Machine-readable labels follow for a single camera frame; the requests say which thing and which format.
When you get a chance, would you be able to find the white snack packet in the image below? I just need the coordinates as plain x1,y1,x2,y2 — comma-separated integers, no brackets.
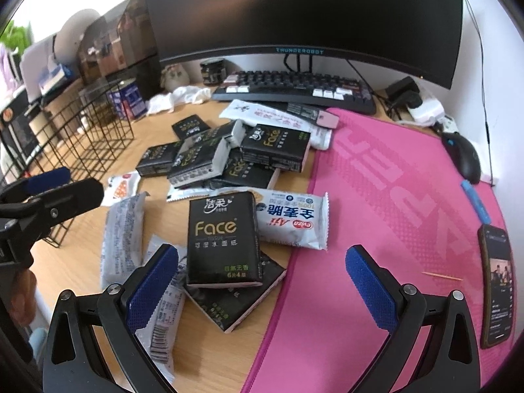
100,192,149,290
135,245,187,384

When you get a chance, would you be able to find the small white pizza sachet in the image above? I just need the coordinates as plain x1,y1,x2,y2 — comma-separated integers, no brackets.
100,170,141,207

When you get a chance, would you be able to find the white snack packet back side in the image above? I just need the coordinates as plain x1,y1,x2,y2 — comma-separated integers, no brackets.
100,192,149,290

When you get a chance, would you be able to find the black Face tissue pack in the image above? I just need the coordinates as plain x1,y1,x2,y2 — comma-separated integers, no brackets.
241,124,311,173
204,148,281,189
167,138,231,187
187,192,263,288
135,141,182,178

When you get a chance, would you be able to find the Aji cracker snack packet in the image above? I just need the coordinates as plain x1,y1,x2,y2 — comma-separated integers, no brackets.
251,188,329,250

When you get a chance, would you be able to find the long white powder sachet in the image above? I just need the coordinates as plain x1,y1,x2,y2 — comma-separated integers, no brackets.
218,100,332,151

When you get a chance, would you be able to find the person left hand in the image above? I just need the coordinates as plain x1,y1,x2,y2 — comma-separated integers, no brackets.
9,270,36,328

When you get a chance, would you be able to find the blue white tissue box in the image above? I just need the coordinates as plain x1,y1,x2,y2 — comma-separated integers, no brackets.
38,64,74,96

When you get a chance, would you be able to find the blue tin can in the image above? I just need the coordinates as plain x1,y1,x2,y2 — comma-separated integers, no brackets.
106,79,147,121

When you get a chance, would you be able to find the black smartphone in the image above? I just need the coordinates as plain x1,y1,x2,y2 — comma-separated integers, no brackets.
478,224,514,349

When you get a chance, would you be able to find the black tissue pack underneath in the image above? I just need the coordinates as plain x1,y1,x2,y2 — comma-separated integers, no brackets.
184,253,287,334

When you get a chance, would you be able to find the crumpled white tissue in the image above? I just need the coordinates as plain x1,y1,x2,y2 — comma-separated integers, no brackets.
146,85,211,116

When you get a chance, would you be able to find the blue pen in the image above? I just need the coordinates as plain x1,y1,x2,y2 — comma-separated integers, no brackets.
461,179,491,224

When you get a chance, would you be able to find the flat black tissue pack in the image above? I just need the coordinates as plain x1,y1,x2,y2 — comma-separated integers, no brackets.
171,115,211,140

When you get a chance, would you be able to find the small ceramic vase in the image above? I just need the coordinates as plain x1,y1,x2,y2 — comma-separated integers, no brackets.
160,64,190,92

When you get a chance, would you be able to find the pink desk mat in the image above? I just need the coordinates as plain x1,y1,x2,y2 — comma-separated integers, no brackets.
240,107,518,393

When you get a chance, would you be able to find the black computer mouse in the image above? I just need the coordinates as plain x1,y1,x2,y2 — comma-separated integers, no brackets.
440,132,481,185

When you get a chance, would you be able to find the black glass jar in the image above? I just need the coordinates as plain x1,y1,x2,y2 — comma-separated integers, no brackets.
200,58,227,86

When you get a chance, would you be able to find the white power strip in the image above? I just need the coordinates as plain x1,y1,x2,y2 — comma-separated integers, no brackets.
399,95,458,133

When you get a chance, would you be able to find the black power adapter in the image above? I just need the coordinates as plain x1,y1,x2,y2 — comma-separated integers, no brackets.
385,76,423,109

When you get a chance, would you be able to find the black remote box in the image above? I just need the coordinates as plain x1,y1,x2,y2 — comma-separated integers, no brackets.
286,103,320,123

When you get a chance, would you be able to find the black mechanical keyboard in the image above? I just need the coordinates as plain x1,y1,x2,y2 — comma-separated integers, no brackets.
211,71,377,115

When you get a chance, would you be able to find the black curved monitor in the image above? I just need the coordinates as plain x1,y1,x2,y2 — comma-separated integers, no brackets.
146,0,463,88

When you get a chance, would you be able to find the black wire basket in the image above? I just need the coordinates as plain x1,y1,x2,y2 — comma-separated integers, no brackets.
0,76,136,249

